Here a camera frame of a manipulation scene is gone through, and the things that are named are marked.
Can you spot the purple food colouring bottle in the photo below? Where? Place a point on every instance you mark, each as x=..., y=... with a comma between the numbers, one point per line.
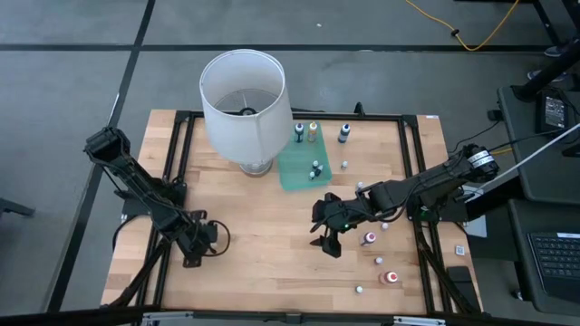
x=298, y=134

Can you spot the silver table lamp white shade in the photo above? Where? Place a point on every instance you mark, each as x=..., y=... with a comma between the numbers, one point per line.
x=247, y=122

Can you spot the teal translucent plastic bin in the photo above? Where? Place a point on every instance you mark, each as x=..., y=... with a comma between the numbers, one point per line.
x=296, y=158

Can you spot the red-capped food colouring bottle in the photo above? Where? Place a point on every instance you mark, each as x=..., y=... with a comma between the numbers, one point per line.
x=390, y=277
x=369, y=237

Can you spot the small white code tag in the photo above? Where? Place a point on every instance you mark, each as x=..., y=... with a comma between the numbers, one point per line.
x=460, y=250

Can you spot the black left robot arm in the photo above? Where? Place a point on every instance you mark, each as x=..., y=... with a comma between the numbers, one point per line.
x=136, y=181

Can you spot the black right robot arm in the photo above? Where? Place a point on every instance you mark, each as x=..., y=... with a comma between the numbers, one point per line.
x=430, y=183

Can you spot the black frame clip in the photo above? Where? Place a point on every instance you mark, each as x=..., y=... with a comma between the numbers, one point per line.
x=359, y=109

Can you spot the person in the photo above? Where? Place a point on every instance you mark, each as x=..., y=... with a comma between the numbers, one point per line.
x=555, y=50

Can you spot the yellow food colouring bottle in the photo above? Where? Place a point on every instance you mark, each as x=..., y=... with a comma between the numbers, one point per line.
x=312, y=133

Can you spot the black furniture leg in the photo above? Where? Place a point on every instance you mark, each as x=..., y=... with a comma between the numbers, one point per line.
x=13, y=207

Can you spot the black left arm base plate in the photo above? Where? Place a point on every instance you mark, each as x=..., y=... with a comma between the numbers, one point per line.
x=136, y=206

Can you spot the black keyboard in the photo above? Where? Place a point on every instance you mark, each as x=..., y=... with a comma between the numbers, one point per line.
x=557, y=262

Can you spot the white rod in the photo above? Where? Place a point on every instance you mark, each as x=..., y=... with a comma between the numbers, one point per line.
x=525, y=160

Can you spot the black power plug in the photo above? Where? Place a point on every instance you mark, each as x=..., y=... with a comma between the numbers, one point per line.
x=494, y=115

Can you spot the black stand pole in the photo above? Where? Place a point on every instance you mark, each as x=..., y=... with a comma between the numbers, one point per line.
x=525, y=93

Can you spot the blue food colouring bottle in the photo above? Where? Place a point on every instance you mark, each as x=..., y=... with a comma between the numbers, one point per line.
x=344, y=135

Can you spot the grey camera mount bar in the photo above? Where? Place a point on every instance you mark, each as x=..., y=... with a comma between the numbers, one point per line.
x=226, y=319

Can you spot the white paper sheet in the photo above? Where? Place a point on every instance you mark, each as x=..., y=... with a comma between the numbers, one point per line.
x=478, y=228

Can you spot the black rectangular pad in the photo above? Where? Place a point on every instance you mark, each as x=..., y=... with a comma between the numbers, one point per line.
x=460, y=278

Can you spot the black power supply box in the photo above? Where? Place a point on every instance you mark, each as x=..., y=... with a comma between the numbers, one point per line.
x=555, y=111

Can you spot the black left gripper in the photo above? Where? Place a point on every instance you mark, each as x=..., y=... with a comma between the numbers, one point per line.
x=199, y=240

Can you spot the black desk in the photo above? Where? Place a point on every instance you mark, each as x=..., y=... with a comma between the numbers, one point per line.
x=519, y=271
x=544, y=176

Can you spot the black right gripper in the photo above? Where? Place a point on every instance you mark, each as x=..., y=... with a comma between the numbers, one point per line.
x=337, y=213

